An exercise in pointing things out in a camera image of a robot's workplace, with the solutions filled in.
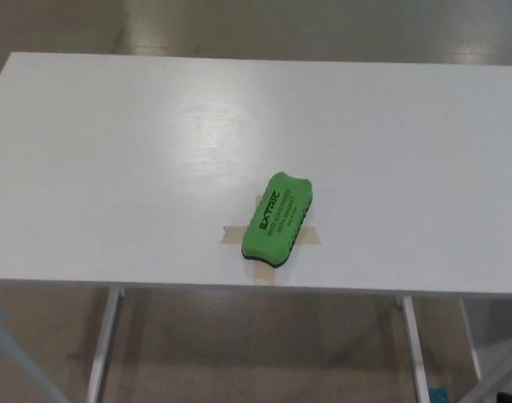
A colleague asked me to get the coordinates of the green whiteboard eraser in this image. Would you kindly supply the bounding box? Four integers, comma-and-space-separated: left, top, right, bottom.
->
240, 170, 316, 270

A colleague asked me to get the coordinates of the white metal table leg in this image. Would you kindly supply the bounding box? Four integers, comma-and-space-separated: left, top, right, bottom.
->
87, 287, 127, 403
401, 296, 431, 403
457, 297, 483, 373

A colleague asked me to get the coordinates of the grey metal frame bar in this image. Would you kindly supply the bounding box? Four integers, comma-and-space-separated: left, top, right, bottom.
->
0, 306, 69, 403
464, 335, 512, 403

